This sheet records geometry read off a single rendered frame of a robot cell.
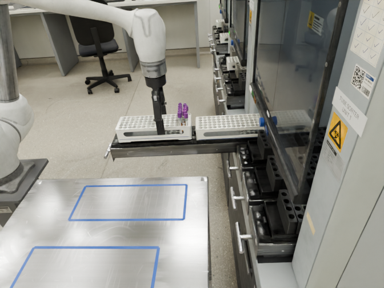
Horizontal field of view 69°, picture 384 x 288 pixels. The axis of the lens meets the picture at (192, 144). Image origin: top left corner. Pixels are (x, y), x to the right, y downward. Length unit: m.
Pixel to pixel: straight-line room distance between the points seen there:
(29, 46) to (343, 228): 5.13
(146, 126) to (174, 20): 3.55
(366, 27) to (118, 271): 0.69
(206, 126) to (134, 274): 0.61
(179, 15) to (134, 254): 4.06
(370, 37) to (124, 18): 0.85
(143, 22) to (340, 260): 0.81
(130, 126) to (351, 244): 0.84
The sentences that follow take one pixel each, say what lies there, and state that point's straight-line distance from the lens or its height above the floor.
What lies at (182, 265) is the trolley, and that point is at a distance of 0.74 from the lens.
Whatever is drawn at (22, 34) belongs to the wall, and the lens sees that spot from 5.32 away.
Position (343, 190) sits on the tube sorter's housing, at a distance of 0.51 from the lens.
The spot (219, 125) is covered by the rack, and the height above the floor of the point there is 0.87.
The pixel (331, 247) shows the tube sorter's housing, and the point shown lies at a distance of 0.62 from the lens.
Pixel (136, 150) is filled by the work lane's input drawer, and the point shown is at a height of 0.79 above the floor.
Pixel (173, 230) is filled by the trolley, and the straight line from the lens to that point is 0.80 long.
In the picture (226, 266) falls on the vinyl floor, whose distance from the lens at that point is 1.69.
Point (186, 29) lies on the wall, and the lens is 4.59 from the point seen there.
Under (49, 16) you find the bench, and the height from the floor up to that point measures 0.78.
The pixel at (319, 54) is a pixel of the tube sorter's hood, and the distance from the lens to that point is 0.54.
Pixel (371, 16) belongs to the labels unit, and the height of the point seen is 1.37.
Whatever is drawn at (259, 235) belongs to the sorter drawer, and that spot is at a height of 0.82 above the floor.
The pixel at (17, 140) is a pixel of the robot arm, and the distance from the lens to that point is 1.36.
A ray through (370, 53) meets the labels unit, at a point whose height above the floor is 1.33.
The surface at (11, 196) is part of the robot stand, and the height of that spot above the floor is 0.70.
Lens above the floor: 1.46
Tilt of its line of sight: 36 degrees down
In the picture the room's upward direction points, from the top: 5 degrees counter-clockwise
